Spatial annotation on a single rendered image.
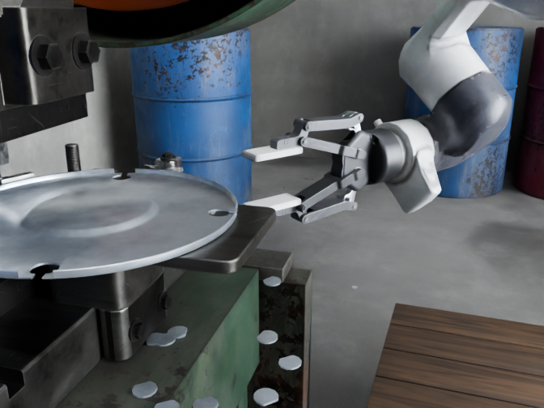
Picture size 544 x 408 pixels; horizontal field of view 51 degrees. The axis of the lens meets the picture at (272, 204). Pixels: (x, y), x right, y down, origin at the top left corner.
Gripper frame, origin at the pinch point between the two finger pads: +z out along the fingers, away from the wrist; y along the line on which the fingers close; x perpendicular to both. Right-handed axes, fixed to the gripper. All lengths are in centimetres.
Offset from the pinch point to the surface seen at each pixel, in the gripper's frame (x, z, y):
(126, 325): 6.8, 21.9, -9.0
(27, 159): -191, -17, -45
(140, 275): 4.8, 19.3, -5.2
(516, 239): -68, -189, -80
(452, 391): 7, -35, -43
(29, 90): 1.3, 26.5, 13.1
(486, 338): 1, -54, -43
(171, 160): -9.7, 8.1, 1.3
